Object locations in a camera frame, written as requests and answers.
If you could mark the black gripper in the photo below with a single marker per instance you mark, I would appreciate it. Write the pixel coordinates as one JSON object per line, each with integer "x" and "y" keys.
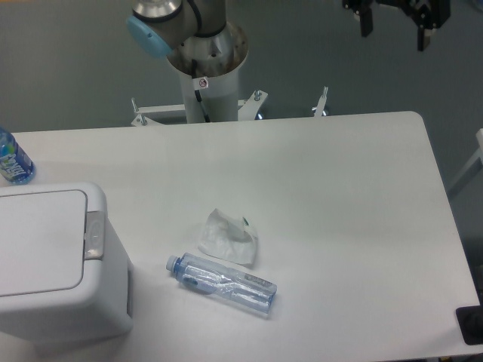
{"x": 427, "y": 15}

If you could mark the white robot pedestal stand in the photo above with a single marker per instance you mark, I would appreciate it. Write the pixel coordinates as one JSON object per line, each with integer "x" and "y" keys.
{"x": 208, "y": 69}

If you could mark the grey lid push button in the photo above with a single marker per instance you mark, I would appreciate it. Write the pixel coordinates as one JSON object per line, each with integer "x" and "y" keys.
{"x": 94, "y": 235}

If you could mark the black object at table edge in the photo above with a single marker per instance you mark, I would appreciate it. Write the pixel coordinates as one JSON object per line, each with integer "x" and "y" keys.
{"x": 470, "y": 321}

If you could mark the white frame at right edge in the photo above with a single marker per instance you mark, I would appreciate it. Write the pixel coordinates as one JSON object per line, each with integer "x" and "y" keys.
{"x": 468, "y": 171}

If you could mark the crumpled white paper wrapper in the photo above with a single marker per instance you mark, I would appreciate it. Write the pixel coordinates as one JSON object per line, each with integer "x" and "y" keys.
{"x": 229, "y": 239}

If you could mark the blue labelled water bottle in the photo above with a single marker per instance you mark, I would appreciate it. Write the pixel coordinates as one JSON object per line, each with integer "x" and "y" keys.
{"x": 16, "y": 166}

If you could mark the white trash can lid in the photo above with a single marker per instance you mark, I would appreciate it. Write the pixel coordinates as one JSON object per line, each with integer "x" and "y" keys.
{"x": 42, "y": 242}

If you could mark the crushed clear plastic bottle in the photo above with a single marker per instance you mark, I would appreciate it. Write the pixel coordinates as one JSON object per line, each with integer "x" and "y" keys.
{"x": 212, "y": 278}

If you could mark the white trash can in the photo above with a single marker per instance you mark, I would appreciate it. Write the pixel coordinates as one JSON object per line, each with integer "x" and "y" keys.
{"x": 100, "y": 306}

